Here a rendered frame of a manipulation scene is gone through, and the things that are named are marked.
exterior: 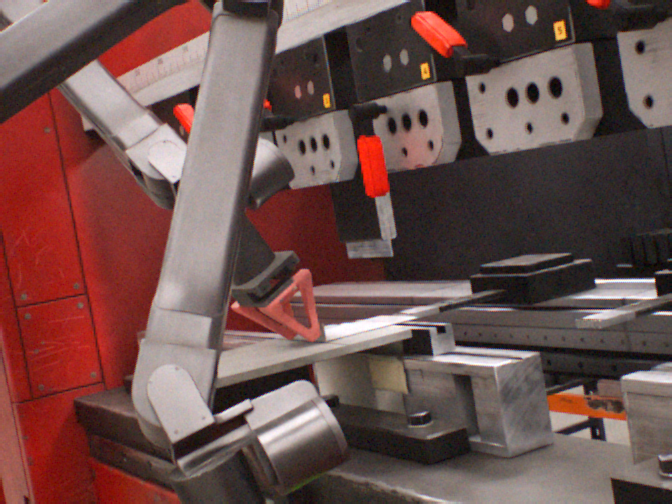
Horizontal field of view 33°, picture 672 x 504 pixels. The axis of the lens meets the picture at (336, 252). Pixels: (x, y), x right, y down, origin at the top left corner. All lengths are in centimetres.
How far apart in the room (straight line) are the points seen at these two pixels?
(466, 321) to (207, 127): 76
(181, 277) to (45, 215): 121
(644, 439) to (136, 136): 64
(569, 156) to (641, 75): 91
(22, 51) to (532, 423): 61
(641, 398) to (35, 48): 58
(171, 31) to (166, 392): 92
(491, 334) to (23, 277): 88
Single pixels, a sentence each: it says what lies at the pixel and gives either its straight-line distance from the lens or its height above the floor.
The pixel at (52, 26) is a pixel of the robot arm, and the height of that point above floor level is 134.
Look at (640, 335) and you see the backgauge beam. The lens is 137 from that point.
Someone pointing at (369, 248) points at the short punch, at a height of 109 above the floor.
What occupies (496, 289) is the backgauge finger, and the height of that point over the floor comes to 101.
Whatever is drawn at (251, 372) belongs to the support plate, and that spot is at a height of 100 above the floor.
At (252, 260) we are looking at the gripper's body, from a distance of 125.
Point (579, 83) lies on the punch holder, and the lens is 97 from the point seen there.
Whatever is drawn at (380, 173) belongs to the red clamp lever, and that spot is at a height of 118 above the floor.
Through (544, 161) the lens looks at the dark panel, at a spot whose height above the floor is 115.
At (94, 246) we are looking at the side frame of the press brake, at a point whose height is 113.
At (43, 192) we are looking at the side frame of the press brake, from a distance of 209.
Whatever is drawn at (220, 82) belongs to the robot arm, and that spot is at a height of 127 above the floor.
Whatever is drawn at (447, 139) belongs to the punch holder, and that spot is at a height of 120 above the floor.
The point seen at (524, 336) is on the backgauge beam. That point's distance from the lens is 153.
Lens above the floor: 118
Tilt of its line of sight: 4 degrees down
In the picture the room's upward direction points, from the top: 10 degrees counter-clockwise
